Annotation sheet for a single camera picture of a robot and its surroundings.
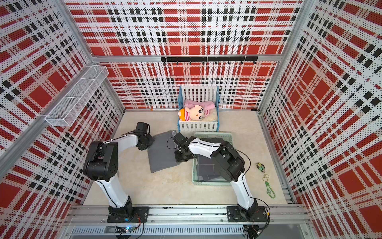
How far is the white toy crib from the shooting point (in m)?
1.04

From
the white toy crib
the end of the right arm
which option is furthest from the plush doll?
the end of the right arm

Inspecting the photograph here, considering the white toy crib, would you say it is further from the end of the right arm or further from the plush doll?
the end of the right arm

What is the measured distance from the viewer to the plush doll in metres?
1.01

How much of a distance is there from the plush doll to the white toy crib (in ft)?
0.06
